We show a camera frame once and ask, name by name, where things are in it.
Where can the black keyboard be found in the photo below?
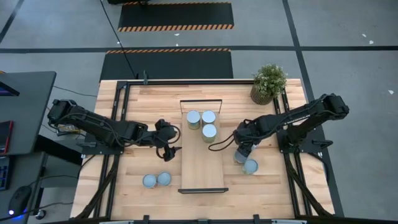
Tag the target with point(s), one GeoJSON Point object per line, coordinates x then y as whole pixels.
{"type": "Point", "coordinates": [3, 174]}

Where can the black table edge bracket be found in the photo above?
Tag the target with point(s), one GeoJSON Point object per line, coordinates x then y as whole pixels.
{"type": "Point", "coordinates": [145, 219]}
{"type": "Point", "coordinates": [256, 218]}

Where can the white label tin can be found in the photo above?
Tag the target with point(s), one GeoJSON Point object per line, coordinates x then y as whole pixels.
{"type": "Point", "coordinates": [193, 119]}

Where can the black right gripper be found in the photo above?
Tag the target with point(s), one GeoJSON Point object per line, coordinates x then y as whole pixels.
{"type": "Point", "coordinates": [248, 135]}

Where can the desk monitor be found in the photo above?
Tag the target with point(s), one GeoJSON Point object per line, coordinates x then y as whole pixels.
{"type": "Point", "coordinates": [7, 90]}

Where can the red tablet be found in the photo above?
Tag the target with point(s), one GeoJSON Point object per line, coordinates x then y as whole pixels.
{"type": "Point", "coordinates": [5, 137]}

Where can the black hazard-striped floor mat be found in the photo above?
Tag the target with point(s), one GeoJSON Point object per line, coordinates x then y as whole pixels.
{"type": "Point", "coordinates": [175, 14]}
{"type": "Point", "coordinates": [168, 63]}

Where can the green polka dot peas can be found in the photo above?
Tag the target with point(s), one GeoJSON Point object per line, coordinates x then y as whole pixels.
{"type": "Point", "coordinates": [250, 166]}

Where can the yellow label tin can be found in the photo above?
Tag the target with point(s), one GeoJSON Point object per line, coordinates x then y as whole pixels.
{"type": "Point", "coordinates": [209, 133]}

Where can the teal tuna fish can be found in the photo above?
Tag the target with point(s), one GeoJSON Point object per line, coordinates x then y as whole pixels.
{"type": "Point", "coordinates": [163, 179]}

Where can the silver-lidded tin can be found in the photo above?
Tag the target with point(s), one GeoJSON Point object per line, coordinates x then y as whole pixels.
{"type": "Point", "coordinates": [208, 117]}

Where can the black power adapter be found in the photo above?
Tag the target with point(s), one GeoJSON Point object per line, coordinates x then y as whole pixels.
{"type": "Point", "coordinates": [66, 128]}

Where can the black aluminium table frame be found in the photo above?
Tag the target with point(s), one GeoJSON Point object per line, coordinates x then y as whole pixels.
{"type": "Point", "coordinates": [186, 82]}

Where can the tomato label tin can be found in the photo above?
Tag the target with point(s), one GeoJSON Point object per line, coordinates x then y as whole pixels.
{"type": "Point", "coordinates": [150, 181]}

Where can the green label tin can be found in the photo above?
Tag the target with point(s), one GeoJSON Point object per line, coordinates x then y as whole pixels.
{"type": "Point", "coordinates": [239, 159]}

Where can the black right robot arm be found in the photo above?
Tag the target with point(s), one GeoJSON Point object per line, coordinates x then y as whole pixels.
{"type": "Point", "coordinates": [295, 118]}

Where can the potted plant in slatted pot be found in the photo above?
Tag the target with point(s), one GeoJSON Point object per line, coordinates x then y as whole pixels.
{"type": "Point", "coordinates": [270, 81]}

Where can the round desk caster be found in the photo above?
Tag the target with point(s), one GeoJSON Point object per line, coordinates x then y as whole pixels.
{"type": "Point", "coordinates": [40, 214]}

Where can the black computer mouse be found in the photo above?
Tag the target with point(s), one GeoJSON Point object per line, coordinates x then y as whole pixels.
{"type": "Point", "coordinates": [19, 199]}

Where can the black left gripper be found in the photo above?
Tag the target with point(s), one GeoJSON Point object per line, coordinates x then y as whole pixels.
{"type": "Point", "coordinates": [168, 133]}

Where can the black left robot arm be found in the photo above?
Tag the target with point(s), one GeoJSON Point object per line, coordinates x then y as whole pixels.
{"type": "Point", "coordinates": [102, 129]}

